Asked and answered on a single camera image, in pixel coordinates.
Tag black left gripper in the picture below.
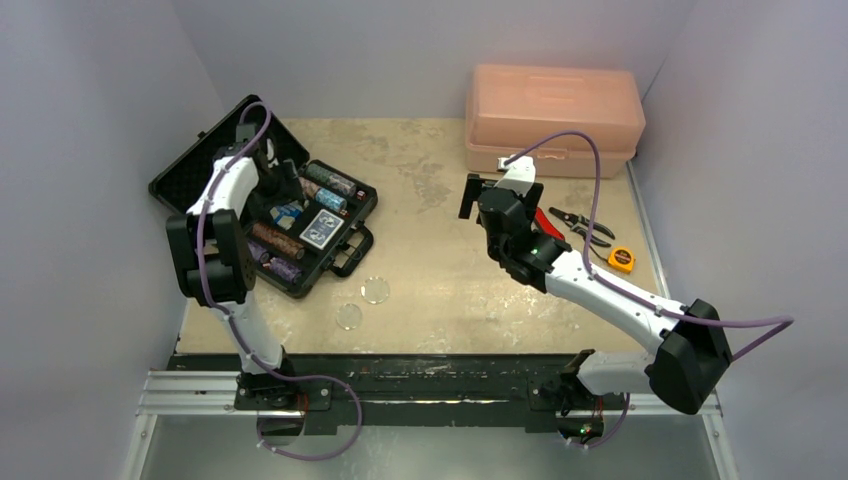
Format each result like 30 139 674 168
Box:
248 160 304 221

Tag blue striped card deck box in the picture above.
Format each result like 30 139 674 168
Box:
269 201 305 230

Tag blue patterned card deck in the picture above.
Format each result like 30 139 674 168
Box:
299 209 344 250

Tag clear round disc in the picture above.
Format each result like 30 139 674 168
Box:
336 303 364 331
361 277 390 305

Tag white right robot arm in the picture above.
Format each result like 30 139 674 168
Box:
458 174 732 415

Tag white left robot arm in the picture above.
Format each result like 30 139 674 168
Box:
166 121 300 409

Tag black poker set case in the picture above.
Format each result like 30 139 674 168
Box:
149 94 378 306

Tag brown chip stack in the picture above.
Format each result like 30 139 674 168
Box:
251 222 305 260

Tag blue chip stack lower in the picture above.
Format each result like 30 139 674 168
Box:
314 188 347 213

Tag purple chip stack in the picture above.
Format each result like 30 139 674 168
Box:
247 241 303 283

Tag pink plastic toolbox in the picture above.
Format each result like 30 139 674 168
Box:
465 64 646 178

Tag yellow tape measure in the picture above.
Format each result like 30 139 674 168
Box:
607 247 635 274

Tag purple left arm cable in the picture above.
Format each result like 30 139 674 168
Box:
195 101 364 463

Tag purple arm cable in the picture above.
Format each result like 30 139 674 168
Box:
506 130 795 452
195 101 364 463

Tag red handled tool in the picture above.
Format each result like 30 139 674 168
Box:
534 207 565 241

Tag black handled pliers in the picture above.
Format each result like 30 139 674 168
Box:
548 207 616 248

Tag black table edge rail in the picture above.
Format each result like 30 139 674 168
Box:
166 354 625 436

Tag aluminium frame rail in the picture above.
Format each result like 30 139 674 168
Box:
136 371 238 416

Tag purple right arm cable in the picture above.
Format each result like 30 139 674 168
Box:
506 130 795 452

